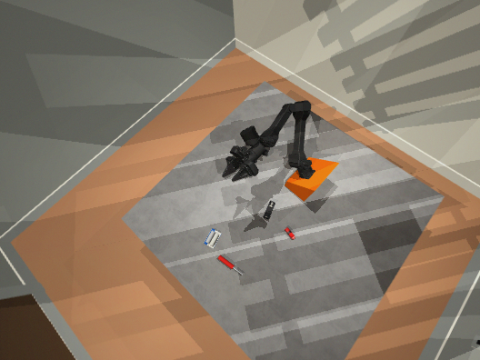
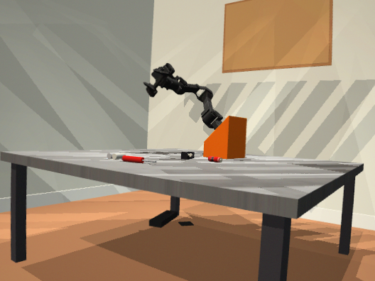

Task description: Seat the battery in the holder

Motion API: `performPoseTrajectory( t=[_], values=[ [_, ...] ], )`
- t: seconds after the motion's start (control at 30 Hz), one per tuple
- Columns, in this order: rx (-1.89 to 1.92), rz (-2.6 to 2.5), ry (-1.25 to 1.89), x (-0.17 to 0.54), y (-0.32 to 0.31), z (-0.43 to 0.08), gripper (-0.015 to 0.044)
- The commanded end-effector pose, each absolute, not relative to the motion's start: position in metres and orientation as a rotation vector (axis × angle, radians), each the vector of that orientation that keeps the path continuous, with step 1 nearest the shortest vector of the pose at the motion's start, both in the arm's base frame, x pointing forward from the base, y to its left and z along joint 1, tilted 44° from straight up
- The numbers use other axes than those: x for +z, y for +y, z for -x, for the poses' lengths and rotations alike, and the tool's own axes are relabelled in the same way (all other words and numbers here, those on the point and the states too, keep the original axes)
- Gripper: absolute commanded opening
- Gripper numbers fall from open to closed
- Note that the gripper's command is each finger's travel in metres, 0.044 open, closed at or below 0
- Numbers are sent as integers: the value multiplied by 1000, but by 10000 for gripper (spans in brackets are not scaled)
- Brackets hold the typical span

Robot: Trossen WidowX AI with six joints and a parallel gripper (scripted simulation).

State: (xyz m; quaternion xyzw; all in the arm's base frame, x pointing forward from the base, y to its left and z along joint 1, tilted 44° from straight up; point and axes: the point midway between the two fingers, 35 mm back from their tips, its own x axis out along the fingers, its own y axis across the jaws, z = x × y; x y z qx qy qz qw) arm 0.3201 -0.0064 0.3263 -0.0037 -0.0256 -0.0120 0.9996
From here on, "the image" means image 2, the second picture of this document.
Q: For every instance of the red-handled screwdriver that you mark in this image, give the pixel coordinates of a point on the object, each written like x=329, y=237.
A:
x=135, y=159

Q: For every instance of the red cylindrical battery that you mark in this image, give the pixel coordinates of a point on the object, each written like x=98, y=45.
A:
x=214, y=159

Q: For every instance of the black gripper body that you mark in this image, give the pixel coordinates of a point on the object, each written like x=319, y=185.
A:
x=163, y=81

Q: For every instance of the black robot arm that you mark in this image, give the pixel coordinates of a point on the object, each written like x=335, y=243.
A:
x=181, y=87

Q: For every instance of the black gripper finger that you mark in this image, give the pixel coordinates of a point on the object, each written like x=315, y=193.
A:
x=162, y=71
x=149, y=87

